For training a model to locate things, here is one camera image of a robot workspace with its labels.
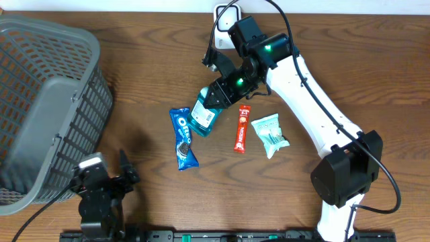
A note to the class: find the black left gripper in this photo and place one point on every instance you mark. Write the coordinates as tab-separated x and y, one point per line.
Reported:
123	185

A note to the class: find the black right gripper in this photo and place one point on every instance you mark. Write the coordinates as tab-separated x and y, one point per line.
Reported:
226	96

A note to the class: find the blue mouthwash bottle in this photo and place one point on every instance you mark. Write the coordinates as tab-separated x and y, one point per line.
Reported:
201	120

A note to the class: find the red Nescafe coffee stick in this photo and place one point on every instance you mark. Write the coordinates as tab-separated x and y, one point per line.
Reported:
244	113

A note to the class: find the blue Oreo cookie pack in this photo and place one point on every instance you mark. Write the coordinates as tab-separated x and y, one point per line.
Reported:
183	138

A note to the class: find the green wet wipes pack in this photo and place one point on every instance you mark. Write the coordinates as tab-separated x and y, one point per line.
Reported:
270	133

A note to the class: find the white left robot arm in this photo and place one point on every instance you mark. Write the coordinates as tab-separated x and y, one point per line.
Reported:
100	208

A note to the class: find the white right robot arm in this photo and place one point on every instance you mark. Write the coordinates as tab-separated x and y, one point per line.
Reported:
350	158

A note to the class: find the grey plastic basket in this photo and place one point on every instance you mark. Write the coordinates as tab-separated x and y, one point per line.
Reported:
55	104

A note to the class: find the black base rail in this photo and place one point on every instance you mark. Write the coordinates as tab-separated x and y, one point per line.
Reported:
170	236

